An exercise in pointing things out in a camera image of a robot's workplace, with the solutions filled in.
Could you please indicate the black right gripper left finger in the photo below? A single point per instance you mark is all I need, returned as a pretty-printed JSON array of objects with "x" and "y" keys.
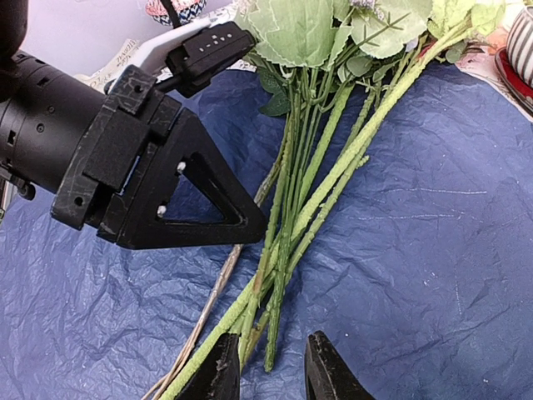
[{"x": 218, "y": 377}]

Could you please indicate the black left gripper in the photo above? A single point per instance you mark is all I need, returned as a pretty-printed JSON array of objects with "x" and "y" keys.
[{"x": 131, "y": 164}]

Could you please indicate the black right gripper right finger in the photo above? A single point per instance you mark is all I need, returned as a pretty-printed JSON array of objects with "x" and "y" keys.
[{"x": 327, "y": 376}]

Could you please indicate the cream printed ribbon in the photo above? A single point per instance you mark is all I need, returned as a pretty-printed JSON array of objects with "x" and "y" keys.
[{"x": 112, "y": 69}]

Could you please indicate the artificial flower bouquet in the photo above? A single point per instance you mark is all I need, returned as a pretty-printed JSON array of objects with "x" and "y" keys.
[{"x": 334, "y": 70}]

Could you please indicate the floral tablecloth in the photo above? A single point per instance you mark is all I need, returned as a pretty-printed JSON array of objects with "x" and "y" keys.
[{"x": 478, "y": 65}]

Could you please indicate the dark red saucer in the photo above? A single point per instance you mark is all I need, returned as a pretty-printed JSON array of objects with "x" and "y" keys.
[{"x": 520, "y": 91}]

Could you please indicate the striped ceramic cup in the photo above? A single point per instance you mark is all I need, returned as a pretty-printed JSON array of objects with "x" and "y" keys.
[{"x": 519, "y": 45}]

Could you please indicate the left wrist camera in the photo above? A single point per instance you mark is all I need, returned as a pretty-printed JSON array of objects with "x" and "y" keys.
[{"x": 193, "y": 53}]

